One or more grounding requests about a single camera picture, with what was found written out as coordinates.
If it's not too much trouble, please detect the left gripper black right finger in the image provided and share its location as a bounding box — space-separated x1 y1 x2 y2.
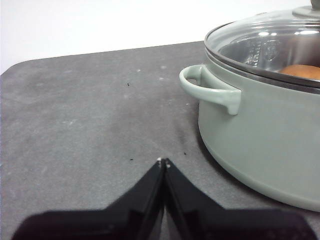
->
161 157 315 240

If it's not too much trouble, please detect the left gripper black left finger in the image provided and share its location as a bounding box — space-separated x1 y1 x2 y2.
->
18 158 166 240

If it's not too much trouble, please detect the brown potato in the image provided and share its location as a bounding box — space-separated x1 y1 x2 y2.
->
278 64 320 81

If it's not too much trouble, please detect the glass lid with green knob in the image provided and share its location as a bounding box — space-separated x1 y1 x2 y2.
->
204 0 320 88

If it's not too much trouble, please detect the sage green electric cooking pot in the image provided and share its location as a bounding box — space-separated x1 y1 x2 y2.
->
179 39 320 214

